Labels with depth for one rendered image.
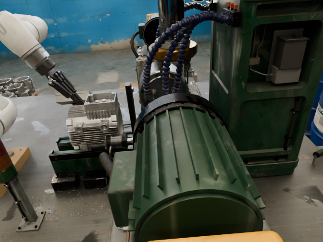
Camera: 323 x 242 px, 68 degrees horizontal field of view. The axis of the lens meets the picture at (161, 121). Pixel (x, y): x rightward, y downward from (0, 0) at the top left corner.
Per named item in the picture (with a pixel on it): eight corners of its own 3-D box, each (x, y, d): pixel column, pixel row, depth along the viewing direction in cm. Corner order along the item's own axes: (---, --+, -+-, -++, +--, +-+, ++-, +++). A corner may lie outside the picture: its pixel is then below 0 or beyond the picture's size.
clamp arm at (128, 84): (141, 141, 96) (132, 81, 83) (141, 146, 94) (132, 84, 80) (132, 142, 96) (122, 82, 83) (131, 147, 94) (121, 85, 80)
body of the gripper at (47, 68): (44, 60, 92) (62, 79, 96) (52, 54, 99) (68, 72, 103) (31, 71, 93) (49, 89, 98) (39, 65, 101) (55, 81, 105)
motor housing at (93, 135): (124, 129, 119) (118, 94, 109) (122, 153, 102) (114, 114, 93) (83, 133, 118) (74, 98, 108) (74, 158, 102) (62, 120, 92)
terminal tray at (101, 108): (119, 105, 107) (116, 90, 103) (117, 117, 98) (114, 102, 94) (92, 108, 107) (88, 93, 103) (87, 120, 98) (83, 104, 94)
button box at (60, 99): (93, 102, 129) (93, 92, 129) (89, 100, 121) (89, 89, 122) (61, 104, 128) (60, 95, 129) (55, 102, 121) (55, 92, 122)
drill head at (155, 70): (181, 89, 157) (180, 50, 144) (189, 117, 125) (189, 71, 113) (142, 92, 157) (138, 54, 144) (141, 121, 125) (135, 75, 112)
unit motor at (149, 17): (173, 71, 178) (170, 9, 156) (178, 89, 150) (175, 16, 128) (138, 74, 178) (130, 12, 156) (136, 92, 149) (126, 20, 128)
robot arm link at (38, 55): (43, 41, 96) (54, 54, 99) (27, 54, 99) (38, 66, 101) (33, 47, 89) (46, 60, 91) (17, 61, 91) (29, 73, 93)
